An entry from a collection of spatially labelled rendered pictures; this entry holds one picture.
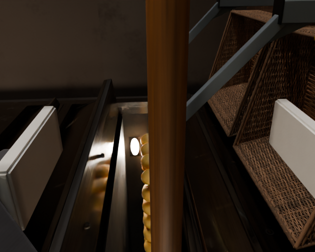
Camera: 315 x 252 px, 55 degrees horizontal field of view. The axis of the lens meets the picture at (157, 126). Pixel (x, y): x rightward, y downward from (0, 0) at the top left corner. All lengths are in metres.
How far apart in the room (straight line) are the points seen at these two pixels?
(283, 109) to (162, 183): 0.12
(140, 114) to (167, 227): 1.58
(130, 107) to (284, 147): 1.66
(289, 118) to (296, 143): 0.01
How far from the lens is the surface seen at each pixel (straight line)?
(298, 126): 0.17
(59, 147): 0.19
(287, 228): 0.91
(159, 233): 0.29
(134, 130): 1.88
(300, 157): 0.17
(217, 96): 1.75
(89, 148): 1.01
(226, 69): 0.63
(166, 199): 0.26
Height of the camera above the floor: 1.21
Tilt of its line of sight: 2 degrees down
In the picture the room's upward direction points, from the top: 92 degrees counter-clockwise
